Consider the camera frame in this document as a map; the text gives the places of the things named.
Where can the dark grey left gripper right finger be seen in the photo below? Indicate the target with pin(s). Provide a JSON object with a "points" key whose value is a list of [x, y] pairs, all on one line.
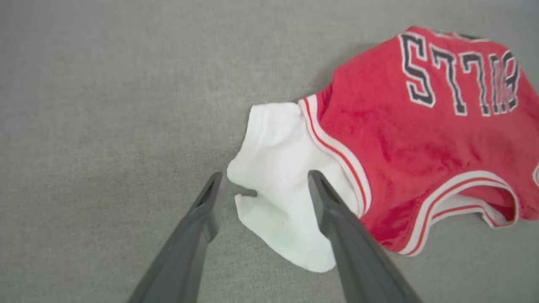
{"points": [[358, 256]]}

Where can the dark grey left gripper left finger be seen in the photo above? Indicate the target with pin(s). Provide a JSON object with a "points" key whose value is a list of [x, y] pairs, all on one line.
{"points": [[185, 252]]}

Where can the red and white basketball jersey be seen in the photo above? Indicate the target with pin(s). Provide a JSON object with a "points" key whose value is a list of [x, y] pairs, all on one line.
{"points": [[412, 139]]}

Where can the grey fabric sofa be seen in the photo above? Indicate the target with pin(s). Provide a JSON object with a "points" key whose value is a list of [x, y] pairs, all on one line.
{"points": [[105, 126]]}

